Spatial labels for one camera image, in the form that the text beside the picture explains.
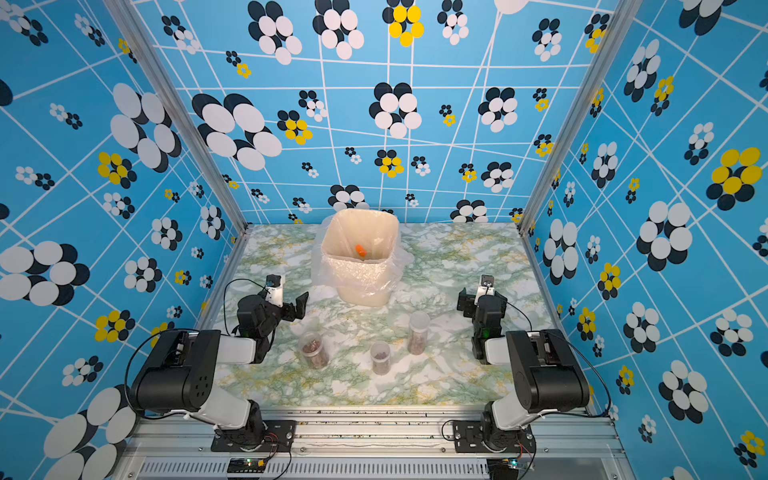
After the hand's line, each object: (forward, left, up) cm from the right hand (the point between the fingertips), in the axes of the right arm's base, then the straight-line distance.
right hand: (486, 290), depth 93 cm
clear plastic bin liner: (-4, +49, +14) cm, 51 cm away
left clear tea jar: (-19, +52, 0) cm, 55 cm away
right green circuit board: (-45, +3, -9) cm, 46 cm away
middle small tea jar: (-22, +32, +4) cm, 39 cm away
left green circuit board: (-45, +65, -9) cm, 80 cm away
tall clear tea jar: (-17, +22, +11) cm, 30 cm away
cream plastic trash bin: (-8, +38, +15) cm, 41 cm away
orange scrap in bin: (+12, +40, +5) cm, 43 cm away
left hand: (-1, +60, +2) cm, 60 cm away
